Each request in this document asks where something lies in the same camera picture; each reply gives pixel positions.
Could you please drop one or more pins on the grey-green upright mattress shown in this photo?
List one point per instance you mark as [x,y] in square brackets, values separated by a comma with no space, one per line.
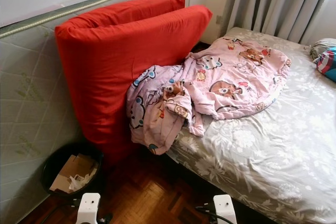
[31,103]

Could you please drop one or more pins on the black round waste bin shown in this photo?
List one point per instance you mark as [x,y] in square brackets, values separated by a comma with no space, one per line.
[47,171]

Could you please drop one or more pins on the brown cardboard piece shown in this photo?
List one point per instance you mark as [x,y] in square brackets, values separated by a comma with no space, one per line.
[76,165]

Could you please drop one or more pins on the white plastic bag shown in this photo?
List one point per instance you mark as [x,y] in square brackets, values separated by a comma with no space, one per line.
[83,181]

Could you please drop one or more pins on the red folded cushion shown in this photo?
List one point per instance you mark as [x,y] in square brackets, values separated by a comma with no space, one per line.
[121,61]

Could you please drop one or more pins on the pink cartoon print blanket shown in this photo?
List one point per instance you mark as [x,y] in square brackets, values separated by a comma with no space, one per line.
[231,77]

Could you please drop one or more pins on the bed with grey floral sheet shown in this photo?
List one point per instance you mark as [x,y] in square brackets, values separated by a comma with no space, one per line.
[268,156]

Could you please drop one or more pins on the grey pleated curtain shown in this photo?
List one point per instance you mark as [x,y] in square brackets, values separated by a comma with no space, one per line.
[268,3]

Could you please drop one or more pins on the red white blue striped bolster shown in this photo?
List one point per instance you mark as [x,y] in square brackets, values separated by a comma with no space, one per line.
[328,65]

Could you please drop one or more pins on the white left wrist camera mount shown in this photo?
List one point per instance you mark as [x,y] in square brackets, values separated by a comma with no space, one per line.
[88,208]

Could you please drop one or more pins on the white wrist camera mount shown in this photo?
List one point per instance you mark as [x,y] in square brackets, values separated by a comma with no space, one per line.
[224,209]
[88,208]

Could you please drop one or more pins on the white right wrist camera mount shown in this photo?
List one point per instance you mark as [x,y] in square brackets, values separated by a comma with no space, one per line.
[224,209]

